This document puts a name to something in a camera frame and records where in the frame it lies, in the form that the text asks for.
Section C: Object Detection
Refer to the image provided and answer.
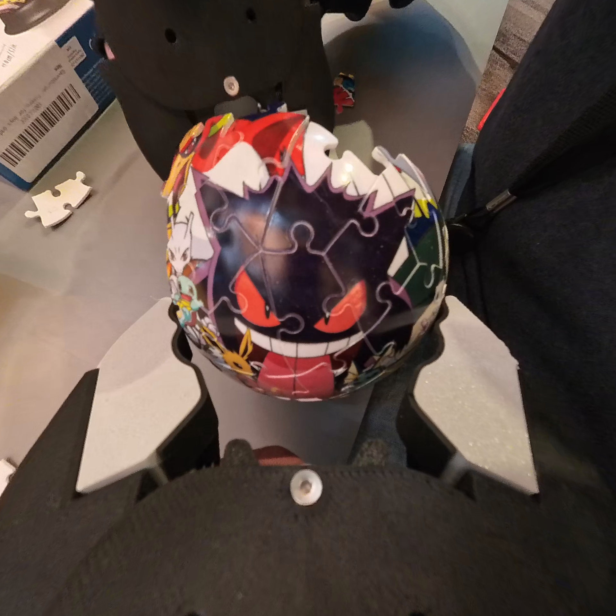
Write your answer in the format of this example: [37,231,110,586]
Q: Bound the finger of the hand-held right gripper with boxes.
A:
[213,95,261,121]

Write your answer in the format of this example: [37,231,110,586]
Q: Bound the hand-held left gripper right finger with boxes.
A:
[397,295,540,495]

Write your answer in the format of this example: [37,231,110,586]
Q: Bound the single white puzzle piece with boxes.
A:
[25,172,92,228]

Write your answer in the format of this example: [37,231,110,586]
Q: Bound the colourful puzzle ball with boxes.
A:
[161,112,450,402]

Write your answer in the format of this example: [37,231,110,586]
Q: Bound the person's left hand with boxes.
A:
[252,445,305,467]

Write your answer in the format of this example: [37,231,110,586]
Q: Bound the small red colourful puzzle piece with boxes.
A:
[332,72,358,115]

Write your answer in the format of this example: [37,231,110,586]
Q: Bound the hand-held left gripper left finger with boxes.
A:
[76,297,220,494]

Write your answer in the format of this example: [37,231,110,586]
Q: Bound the blue puzzle box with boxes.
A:
[0,0,117,191]

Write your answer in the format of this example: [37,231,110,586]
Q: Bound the person's right forearm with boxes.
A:
[315,0,420,21]

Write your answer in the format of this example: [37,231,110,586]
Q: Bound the orange red object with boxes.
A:
[478,88,507,132]

